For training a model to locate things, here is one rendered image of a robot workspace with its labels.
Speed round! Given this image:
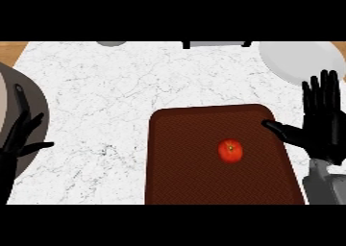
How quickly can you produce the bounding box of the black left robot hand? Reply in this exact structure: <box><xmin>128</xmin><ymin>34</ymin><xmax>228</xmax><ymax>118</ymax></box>
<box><xmin>0</xmin><ymin>84</ymin><xmax>55</xmax><ymax>206</ymax></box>

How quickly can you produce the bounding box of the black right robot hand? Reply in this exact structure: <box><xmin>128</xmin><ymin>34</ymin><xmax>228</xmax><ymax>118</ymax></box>
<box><xmin>261</xmin><ymin>69</ymin><xmax>346</xmax><ymax>166</ymax></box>

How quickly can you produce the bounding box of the red tomato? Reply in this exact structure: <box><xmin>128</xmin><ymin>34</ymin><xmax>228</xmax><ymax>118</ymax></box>
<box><xmin>218</xmin><ymin>137</ymin><xmax>245</xmax><ymax>164</ymax></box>

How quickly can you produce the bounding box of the white round plate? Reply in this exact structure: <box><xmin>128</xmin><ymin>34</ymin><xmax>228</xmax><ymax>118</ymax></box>
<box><xmin>258</xmin><ymin>41</ymin><xmax>346</xmax><ymax>86</ymax></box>

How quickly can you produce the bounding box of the brown rectangular tray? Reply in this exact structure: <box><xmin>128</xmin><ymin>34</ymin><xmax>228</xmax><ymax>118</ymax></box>
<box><xmin>144</xmin><ymin>103</ymin><xmax>308</xmax><ymax>206</ymax></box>

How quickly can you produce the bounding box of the grey appliance with black feet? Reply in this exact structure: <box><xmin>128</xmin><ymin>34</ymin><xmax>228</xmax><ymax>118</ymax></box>
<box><xmin>183</xmin><ymin>41</ymin><xmax>255</xmax><ymax>50</ymax></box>

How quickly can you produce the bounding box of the small grey round object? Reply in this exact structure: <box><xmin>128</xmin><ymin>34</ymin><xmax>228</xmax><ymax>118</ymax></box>
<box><xmin>95</xmin><ymin>41</ymin><xmax>129</xmax><ymax>48</ymax></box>

